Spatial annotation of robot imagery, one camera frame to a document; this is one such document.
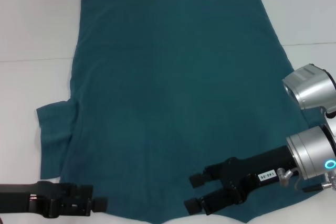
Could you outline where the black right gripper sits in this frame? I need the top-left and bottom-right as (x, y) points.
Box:
(184, 145), (296, 216)

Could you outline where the grey cable with silver connector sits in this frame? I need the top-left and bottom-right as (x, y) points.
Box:
(278, 167), (305, 190)

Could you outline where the blue-green shirt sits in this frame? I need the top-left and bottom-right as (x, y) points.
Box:
(36, 0), (324, 224)

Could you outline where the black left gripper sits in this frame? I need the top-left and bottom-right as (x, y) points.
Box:
(0, 180), (108, 219)

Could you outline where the black cable plug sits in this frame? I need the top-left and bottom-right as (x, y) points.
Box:
(303, 179), (336, 194)

